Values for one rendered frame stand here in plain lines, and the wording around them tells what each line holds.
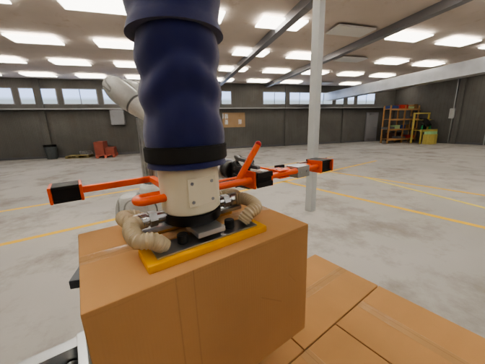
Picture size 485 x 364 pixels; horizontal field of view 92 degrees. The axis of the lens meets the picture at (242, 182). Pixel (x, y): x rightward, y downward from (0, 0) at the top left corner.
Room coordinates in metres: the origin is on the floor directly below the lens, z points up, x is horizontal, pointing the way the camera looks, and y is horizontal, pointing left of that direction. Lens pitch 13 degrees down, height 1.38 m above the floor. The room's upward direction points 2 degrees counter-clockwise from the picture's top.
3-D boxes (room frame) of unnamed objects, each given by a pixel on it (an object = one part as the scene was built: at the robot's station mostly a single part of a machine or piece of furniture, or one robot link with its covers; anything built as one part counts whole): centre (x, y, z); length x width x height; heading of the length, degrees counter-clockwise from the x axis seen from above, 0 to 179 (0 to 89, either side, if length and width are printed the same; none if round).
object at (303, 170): (0.93, -0.23, 1.20); 0.07 x 0.07 x 0.04; 35
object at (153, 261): (0.59, 0.10, 1.09); 0.34 x 0.10 x 0.05; 125
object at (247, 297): (0.68, 0.15, 0.87); 0.60 x 0.40 x 0.40; 125
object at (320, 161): (1.00, -0.34, 1.20); 0.08 x 0.07 x 0.05; 125
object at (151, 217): (0.66, 0.15, 1.13); 0.34 x 0.25 x 0.06; 125
